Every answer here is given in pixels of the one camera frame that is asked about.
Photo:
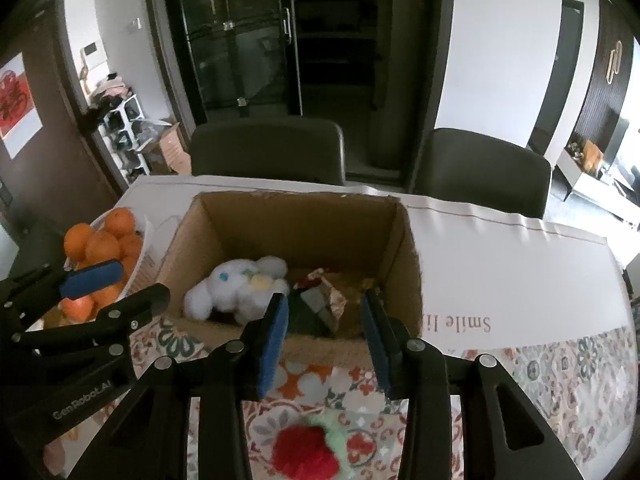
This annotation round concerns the dark interior door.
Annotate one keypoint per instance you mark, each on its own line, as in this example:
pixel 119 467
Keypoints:
pixel 555 75

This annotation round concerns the white tv console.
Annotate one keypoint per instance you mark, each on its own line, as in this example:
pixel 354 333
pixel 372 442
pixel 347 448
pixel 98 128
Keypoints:
pixel 595 185

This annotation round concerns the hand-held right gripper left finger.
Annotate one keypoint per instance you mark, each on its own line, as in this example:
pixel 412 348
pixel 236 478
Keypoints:
pixel 272 350

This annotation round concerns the dark dining chair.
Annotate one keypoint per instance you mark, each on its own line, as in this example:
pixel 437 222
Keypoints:
pixel 265 152
pixel 480 170

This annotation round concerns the gold foil wrapper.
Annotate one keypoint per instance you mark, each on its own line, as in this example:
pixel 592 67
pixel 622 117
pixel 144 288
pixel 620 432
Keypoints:
pixel 336 300

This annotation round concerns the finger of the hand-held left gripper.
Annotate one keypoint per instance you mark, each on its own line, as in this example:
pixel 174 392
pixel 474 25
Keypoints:
pixel 92 277
pixel 140 305

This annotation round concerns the dark glass sliding door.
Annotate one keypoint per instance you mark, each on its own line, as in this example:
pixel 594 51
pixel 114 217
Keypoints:
pixel 240 35

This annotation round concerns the white fruit basket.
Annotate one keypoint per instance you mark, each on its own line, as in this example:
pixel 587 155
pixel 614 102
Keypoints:
pixel 150 255

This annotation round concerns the pile of oranges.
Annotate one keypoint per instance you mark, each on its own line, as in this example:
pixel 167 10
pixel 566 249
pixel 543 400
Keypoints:
pixel 102 247

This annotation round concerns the white wall intercom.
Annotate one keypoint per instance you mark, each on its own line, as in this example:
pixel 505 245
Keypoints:
pixel 92 60

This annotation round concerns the white shoe rack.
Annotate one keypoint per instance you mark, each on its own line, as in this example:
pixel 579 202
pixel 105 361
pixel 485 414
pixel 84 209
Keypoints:
pixel 122 135

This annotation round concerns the patterned table runner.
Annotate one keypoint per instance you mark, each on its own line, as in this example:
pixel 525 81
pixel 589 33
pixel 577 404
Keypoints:
pixel 575 385

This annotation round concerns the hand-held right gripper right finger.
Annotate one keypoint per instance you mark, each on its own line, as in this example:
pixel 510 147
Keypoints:
pixel 377 350

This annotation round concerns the pile of clothes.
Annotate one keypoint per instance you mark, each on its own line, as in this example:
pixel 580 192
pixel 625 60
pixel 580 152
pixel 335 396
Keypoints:
pixel 112 90

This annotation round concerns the flat television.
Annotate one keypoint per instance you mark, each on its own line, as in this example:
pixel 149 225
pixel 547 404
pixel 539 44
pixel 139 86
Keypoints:
pixel 620 142

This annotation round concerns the brown wooden door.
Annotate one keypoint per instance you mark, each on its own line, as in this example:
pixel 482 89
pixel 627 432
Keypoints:
pixel 55 125

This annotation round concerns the red and white wall calendar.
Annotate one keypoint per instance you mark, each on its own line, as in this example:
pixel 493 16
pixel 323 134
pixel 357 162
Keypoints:
pixel 17 105

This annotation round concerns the white light switch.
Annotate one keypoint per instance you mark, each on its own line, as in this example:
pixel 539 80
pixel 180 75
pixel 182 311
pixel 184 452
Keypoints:
pixel 135 23

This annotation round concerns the dark slatted wall panel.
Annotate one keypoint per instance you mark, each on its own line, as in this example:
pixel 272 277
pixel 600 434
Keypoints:
pixel 597 105

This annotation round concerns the open cardboard box with flaps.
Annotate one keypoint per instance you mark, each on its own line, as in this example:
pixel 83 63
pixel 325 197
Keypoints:
pixel 172 152

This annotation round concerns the gold wall ornament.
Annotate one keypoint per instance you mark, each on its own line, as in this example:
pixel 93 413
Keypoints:
pixel 614 60

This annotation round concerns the red knitted strawberry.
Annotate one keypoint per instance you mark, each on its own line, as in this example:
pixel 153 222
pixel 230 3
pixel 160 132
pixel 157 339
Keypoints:
pixel 305 452

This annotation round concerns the silver snack packet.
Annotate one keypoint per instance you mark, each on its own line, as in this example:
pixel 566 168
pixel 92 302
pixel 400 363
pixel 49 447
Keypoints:
pixel 315 305

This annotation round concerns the white plush toy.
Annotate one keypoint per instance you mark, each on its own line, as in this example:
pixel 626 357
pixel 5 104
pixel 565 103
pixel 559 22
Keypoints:
pixel 225 285

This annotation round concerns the brown cardboard box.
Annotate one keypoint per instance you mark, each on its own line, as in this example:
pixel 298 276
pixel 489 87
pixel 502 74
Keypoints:
pixel 310 220

